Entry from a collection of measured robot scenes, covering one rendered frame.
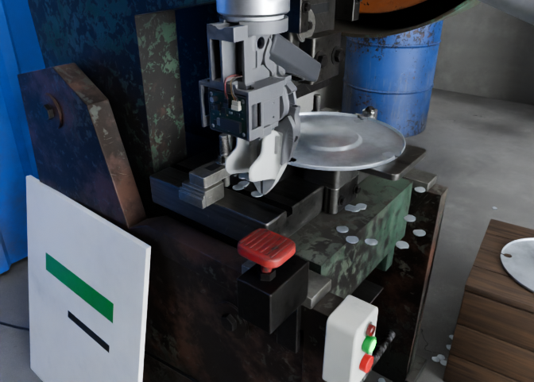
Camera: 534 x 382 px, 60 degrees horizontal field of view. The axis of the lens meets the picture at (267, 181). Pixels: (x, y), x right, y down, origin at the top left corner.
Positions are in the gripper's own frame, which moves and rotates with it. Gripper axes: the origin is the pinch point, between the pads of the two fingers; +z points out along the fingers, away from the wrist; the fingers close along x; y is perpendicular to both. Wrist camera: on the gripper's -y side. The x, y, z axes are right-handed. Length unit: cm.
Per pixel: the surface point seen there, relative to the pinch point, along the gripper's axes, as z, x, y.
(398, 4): -14, -15, -66
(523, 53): 48, -42, -362
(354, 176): 14.5, -5.8, -34.5
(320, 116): 7.0, -19.3, -42.5
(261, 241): 9.2, -0.7, 0.4
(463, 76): 72, -82, -361
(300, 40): -12.0, -14.1, -26.6
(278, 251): 9.0, 2.6, 0.8
